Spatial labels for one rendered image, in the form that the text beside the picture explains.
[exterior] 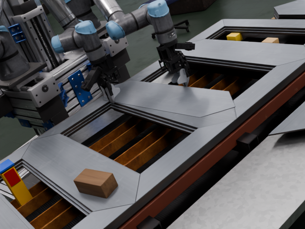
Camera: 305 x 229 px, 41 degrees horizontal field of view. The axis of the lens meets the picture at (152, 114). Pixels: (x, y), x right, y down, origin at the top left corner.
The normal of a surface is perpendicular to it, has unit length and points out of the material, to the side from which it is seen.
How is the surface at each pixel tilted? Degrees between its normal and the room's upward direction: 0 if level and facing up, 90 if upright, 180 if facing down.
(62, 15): 85
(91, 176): 0
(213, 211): 0
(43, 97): 90
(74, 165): 0
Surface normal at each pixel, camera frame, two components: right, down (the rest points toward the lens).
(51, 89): 0.73, 0.09
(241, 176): -0.32, -0.83
